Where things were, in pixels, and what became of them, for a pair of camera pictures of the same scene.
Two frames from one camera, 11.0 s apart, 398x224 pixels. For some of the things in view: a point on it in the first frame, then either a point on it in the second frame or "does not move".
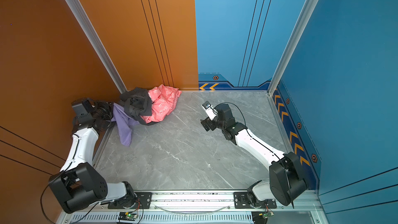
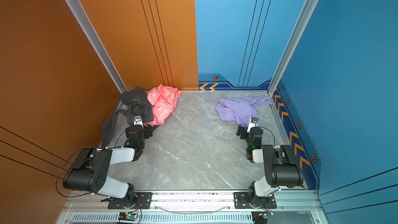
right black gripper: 209,122 -> 243,136
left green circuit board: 127,216 does not move
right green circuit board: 260,217 does not move
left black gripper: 107,106 -> 147,133
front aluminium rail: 205,208 does not move
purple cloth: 124,122 -> 241,109
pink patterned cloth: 164,98 does not move
